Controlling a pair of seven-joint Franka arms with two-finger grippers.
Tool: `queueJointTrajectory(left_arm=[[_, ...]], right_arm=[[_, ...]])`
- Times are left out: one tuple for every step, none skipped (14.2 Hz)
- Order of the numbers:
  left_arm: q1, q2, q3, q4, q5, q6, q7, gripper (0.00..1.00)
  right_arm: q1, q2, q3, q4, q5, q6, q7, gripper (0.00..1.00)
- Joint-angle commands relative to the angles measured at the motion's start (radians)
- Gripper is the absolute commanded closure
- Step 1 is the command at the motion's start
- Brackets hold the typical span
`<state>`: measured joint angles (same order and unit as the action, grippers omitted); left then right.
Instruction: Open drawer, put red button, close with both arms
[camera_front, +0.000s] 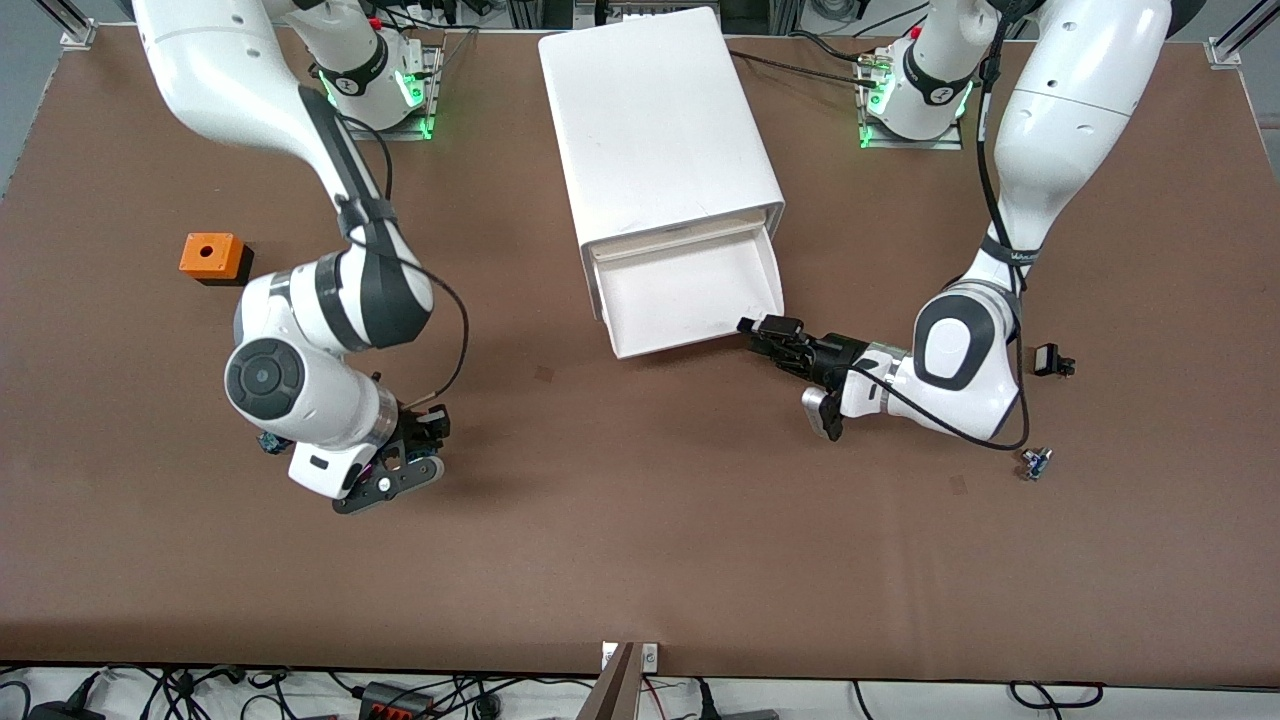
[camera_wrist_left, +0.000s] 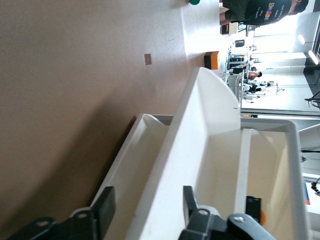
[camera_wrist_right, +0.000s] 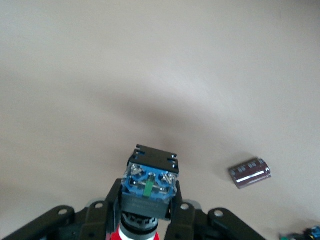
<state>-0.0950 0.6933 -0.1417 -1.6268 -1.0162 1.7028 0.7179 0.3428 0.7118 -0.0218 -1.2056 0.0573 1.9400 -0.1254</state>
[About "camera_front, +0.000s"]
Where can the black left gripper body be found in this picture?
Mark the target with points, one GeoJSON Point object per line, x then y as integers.
{"type": "Point", "coordinates": [829, 360]}

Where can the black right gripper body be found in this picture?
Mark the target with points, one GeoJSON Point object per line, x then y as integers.
{"type": "Point", "coordinates": [414, 431]}

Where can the white plastic drawer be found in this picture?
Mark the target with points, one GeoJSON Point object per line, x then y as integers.
{"type": "Point", "coordinates": [690, 295]}

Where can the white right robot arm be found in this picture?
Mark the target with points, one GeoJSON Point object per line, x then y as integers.
{"type": "Point", "coordinates": [230, 70]}

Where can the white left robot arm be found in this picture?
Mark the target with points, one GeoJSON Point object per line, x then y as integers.
{"type": "Point", "coordinates": [1070, 110]}

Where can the green push button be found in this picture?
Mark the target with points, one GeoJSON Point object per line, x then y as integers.
{"type": "Point", "coordinates": [272, 443]}

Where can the white drawer cabinet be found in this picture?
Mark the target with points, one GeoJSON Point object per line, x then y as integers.
{"type": "Point", "coordinates": [650, 120]}

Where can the black small component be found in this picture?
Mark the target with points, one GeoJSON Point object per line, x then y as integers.
{"type": "Point", "coordinates": [1047, 359]}

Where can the blue small component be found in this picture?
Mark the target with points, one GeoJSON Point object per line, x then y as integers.
{"type": "Point", "coordinates": [1034, 464]}

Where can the orange box with hole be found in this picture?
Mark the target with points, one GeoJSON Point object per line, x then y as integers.
{"type": "Point", "coordinates": [210, 258]}

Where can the black power strip red switches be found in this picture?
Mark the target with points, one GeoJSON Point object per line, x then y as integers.
{"type": "Point", "coordinates": [395, 705]}

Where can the black plug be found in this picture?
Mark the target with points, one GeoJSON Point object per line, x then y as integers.
{"type": "Point", "coordinates": [707, 702]}

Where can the black power adapter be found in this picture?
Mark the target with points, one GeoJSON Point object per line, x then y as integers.
{"type": "Point", "coordinates": [65, 712]}

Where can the aluminium profile corner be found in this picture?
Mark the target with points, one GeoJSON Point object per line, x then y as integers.
{"type": "Point", "coordinates": [1235, 42]}
{"type": "Point", "coordinates": [75, 30]}

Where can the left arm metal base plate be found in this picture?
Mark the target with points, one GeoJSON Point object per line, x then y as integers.
{"type": "Point", "coordinates": [910, 144]}

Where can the small white bracket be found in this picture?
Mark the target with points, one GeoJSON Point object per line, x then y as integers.
{"type": "Point", "coordinates": [650, 656]}
{"type": "Point", "coordinates": [608, 656]}

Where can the wooden post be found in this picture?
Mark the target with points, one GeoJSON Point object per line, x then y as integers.
{"type": "Point", "coordinates": [612, 695]}

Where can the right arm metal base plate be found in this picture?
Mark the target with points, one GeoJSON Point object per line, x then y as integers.
{"type": "Point", "coordinates": [432, 90]}

